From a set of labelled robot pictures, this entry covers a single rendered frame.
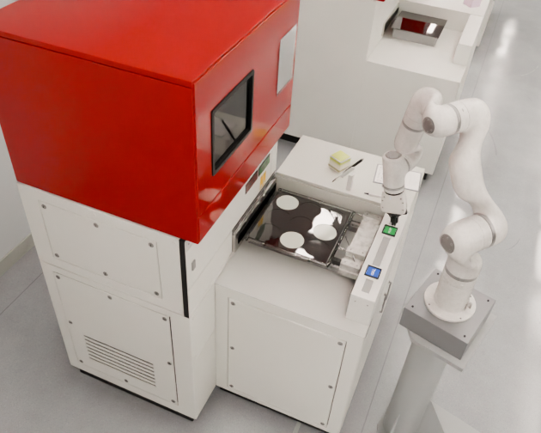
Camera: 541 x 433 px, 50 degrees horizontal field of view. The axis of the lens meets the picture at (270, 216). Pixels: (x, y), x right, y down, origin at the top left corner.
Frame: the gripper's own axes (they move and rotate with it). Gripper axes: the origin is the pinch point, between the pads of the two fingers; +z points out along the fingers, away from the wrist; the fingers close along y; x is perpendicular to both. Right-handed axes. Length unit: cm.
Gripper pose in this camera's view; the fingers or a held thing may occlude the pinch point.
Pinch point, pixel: (394, 219)
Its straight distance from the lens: 246.2
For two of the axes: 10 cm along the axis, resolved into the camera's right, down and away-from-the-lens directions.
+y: 9.1, 1.4, -3.9
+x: 3.9, -5.9, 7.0
